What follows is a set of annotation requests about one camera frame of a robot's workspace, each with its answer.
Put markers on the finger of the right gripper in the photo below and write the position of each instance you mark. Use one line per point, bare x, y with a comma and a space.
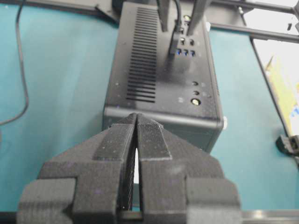
163, 11
198, 10

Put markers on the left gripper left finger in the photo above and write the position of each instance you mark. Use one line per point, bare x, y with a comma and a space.
87, 183

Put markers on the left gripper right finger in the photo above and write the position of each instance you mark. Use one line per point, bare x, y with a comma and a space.
180, 183

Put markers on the black mini PC box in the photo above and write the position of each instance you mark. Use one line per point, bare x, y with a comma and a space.
179, 91

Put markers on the black aluminium frame rail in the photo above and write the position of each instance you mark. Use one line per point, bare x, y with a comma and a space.
260, 19

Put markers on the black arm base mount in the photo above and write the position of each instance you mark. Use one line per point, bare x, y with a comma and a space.
288, 145

